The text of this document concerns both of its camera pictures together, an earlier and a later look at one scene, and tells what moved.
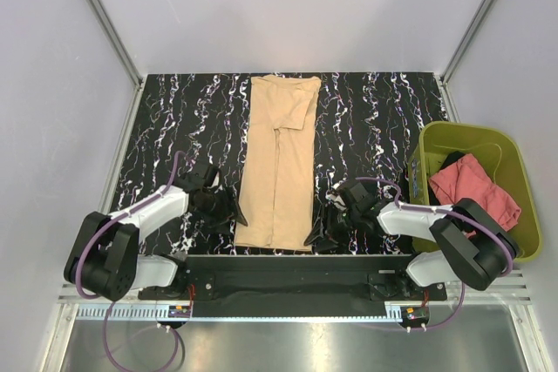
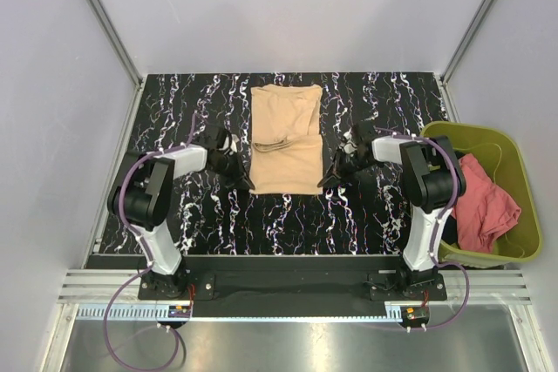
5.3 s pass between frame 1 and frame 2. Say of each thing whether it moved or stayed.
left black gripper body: moved
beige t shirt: moved
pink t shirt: stayed
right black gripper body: moved
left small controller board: stayed
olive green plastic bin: stayed
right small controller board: stayed
